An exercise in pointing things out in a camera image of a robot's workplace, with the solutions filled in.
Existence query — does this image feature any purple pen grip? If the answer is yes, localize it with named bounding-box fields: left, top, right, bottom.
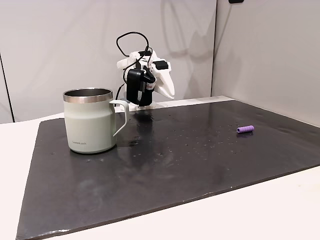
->
left=236, top=124, right=255, bottom=135

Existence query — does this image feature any pale green steel-rimmed mug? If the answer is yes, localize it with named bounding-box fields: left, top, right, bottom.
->
left=62, top=87, right=130, bottom=154

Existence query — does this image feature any black mat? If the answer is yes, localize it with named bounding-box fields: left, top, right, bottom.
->
left=15, top=96, right=320, bottom=240

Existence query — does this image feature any black camera box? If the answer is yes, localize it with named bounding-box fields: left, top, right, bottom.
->
left=125, top=69, right=156, bottom=107

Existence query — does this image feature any black camera cable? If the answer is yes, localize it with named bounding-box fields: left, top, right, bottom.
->
left=115, top=31, right=154, bottom=76

